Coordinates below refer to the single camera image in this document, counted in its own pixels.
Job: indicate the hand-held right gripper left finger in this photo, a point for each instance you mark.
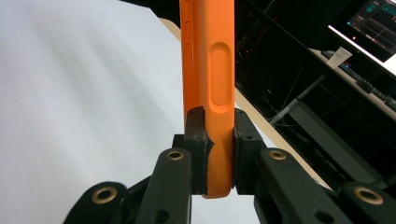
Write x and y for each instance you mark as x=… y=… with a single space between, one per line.
x=196 y=149

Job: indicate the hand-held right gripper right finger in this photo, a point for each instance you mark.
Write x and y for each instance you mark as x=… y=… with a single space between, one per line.
x=247 y=155

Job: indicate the orange phone case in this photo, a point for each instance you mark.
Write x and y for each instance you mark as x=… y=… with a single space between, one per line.
x=211 y=77

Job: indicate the grey metal desk leg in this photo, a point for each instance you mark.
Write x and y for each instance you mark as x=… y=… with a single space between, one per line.
x=327 y=140

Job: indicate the light wooden desk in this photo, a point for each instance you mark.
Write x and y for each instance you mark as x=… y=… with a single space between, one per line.
x=361 y=93

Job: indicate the white paper card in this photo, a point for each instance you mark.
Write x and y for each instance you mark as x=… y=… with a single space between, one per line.
x=340 y=57

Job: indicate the black keyboard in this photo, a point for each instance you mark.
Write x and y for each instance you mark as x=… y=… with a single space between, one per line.
x=367 y=84

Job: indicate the computer monitor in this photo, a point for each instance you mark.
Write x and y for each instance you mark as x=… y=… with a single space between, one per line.
x=378 y=28

